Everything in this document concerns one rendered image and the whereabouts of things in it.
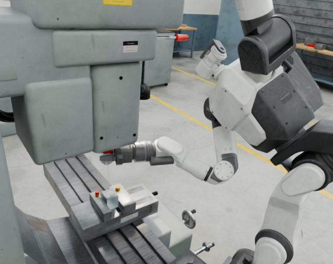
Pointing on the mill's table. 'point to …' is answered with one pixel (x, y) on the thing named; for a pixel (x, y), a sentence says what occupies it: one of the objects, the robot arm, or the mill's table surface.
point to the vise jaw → (124, 199)
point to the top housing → (102, 13)
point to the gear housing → (102, 46)
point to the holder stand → (188, 259)
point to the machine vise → (80, 213)
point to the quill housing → (115, 104)
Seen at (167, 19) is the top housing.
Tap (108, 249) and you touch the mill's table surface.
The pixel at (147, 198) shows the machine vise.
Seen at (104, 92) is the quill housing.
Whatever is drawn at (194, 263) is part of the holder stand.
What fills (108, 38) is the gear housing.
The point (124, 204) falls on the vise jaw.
